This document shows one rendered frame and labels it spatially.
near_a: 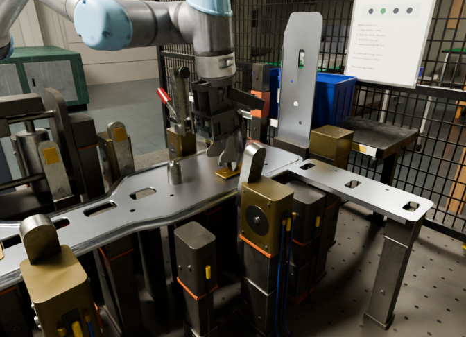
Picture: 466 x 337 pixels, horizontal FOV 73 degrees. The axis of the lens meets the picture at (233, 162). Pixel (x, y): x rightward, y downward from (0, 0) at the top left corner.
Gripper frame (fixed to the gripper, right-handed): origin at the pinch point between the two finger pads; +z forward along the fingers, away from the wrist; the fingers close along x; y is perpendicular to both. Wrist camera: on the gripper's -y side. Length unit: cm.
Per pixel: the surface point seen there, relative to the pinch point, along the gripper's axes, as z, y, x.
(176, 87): -14.4, 0.0, -19.6
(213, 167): 2.4, 1.9, -5.1
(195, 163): 2.2, 3.8, -10.0
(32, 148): -8.9, 33.6, -23.8
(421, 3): -28, -58, 13
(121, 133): -7.6, 16.5, -19.4
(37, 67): 37, -51, -482
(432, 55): 125, -777, -209
